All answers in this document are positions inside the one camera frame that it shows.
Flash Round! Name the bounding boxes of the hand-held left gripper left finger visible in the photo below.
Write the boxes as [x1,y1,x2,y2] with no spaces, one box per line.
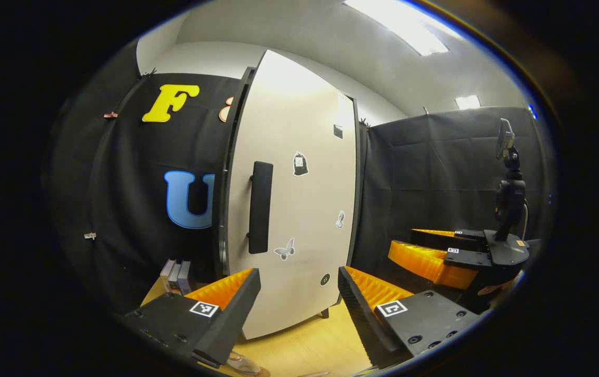
[121,268,262,367]

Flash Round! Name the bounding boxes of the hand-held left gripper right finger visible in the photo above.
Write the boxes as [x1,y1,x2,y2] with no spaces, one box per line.
[338,265,481,370]

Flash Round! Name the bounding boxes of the black door handle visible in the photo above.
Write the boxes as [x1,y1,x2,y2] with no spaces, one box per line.
[248,161,274,255]

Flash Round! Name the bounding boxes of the dark grey cabinet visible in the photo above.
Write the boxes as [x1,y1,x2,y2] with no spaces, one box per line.
[215,65,363,341]

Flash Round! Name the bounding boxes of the lavender spine book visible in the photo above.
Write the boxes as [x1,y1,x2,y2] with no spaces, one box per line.
[176,261,194,295]

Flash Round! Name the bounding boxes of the black backdrop cloth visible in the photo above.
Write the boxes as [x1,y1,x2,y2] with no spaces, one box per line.
[51,68,554,315]

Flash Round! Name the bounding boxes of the white and yellow spine book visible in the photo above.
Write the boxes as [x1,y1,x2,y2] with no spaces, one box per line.
[166,262,182,291]

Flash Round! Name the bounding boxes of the long ceiling light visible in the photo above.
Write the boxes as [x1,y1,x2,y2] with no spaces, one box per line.
[342,0,462,57]

